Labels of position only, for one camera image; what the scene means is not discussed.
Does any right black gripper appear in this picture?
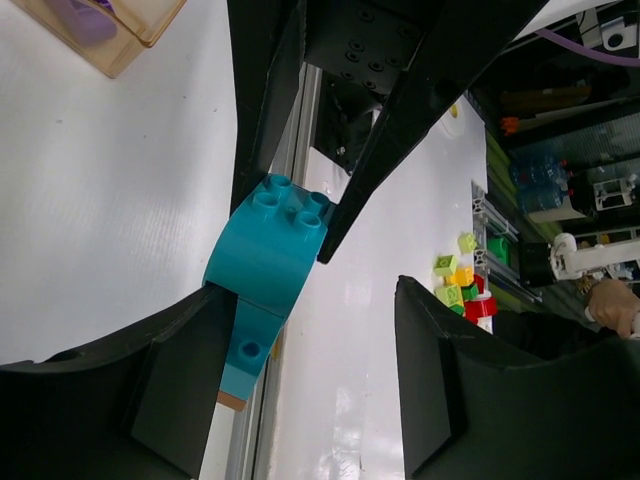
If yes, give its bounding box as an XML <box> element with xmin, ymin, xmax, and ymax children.
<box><xmin>227</xmin><ymin>0</ymin><xmax>546</xmax><ymax>264</ymax></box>

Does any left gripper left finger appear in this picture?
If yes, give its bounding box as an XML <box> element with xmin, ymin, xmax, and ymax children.
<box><xmin>1</xmin><ymin>284</ymin><xmax>237</xmax><ymax>479</ymax></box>

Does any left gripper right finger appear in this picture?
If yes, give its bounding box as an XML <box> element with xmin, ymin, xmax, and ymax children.
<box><xmin>395</xmin><ymin>276</ymin><xmax>639</xmax><ymax>479</ymax></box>

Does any teal arch lego brick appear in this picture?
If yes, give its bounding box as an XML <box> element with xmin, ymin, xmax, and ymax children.
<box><xmin>203</xmin><ymin>174</ymin><xmax>333</xmax><ymax>402</ymax></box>

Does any purple lego brick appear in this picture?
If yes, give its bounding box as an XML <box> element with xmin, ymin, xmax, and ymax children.
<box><xmin>47</xmin><ymin>0</ymin><xmax>118</xmax><ymax>46</ymax></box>

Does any person's hand with watch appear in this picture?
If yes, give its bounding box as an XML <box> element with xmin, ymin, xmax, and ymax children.
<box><xmin>585</xmin><ymin>279</ymin><xmax>639</xmax><ymax>340</ymax></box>

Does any red lego brick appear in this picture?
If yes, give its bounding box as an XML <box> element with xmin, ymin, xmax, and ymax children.
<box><xmin>462</xmin><ymin>274</ymin><xmax>498</xmax><ymax>324</ymax></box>

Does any lime green lego brick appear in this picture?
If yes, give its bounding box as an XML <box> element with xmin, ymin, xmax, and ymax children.
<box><xmin>457</xmin><ymin>232</ymin><xmax>477</xmax><ymax>254</ymax></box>
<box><xmin>434</xmin><ymin>284</ymin><xmax>464</xmax><ymax>309</ymax></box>
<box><xmin>433</xmin><ymin>254</ymin><xmax>458</xmax><ymax>277</ymax></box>

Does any yellow lego brick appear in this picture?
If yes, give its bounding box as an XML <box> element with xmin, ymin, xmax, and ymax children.
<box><xmin>446</xmin><ymin>266</ymin><xmax>474</xmax><ymax>288</ymax></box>

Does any green lego block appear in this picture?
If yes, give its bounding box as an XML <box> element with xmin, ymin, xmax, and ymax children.
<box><xmin>487</xmin><ymin>237</ymin><xmax>511</xmax><ymax>266</ymax></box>

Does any amber plastic container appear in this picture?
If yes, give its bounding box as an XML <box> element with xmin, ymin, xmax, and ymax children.
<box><xmin>15</xmin><ymin>0</ymin><xmax>185</xmax><ymax>79</ymax></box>

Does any aluminium front rail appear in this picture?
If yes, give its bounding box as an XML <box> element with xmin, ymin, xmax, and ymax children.
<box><xmin>205</xmin><ymin>65</ymin><xmax>329</xmax><ymax>479</ymax></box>

